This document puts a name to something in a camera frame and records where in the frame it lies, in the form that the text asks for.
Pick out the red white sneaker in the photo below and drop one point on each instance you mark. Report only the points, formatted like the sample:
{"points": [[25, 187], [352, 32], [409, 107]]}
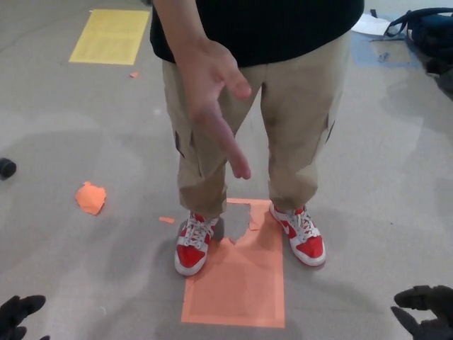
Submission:
{"points": [[191, 251], [308, 244]]}

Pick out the black caster wheel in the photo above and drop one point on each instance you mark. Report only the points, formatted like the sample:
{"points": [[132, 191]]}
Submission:
{"points": [[7, 169]]}

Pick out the black t-shirt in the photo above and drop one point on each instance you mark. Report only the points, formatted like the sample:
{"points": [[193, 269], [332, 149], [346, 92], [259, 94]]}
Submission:
{"points": [[283, 25]]}

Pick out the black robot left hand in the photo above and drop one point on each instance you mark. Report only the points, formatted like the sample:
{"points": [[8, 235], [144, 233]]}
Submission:
{"points": [[16, 310]]}

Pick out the yellow paper sheet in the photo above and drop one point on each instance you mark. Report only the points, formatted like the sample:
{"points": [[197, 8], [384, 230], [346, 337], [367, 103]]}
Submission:
{"points": [[108, 37]]}

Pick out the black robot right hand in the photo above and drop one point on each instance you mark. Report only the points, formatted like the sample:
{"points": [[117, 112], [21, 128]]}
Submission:
{"points": [[430, 311]]}

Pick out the black bag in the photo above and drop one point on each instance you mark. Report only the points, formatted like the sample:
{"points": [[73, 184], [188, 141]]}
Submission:
{"points": [[440, 66]]}

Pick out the person's bare right forearm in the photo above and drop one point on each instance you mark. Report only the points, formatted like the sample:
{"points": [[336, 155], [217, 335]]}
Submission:
{"points": [[180, 19]]}

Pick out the long orange paper scrap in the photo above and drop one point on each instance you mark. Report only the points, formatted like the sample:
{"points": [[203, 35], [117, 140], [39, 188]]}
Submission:
{"points": [[166, 220]]}

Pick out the person's bare right hand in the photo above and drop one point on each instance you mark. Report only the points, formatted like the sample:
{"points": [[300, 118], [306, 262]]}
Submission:
{"points": [[205, 74]]}

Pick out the white paper sheet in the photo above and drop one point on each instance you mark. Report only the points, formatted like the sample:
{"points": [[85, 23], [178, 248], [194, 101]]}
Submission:
{"points": [[369, 24]]}

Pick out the crumpled orange paper piece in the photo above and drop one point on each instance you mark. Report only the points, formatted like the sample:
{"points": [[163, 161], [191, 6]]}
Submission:
{"points": [[90, 197]]}

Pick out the blue floor marking sheet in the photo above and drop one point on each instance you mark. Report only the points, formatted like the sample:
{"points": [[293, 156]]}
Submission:
{"points": [[362, 51]]}

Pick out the beige cargo trousers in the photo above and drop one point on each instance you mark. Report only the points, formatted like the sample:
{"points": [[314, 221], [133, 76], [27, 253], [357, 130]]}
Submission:
{"points": [[301, 106]]}

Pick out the tiny orange paper scrap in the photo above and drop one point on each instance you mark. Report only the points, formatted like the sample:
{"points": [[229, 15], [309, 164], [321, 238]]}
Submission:
{"points": [[134, 74]]}

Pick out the red white left sneaker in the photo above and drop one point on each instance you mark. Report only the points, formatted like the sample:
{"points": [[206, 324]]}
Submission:
{"points": [[308, 244]]}

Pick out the dark blue backpack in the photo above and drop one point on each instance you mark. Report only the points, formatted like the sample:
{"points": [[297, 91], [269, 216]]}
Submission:
{"points": [[431, 32]]}

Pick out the red white right sneaker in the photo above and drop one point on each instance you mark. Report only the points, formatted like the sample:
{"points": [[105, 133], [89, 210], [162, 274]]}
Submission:
{"points": [[191, 251]]}

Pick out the large torn orange paper sheet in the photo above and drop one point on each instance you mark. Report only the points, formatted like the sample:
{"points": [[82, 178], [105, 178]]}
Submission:
{"points": [[240, 283]]}

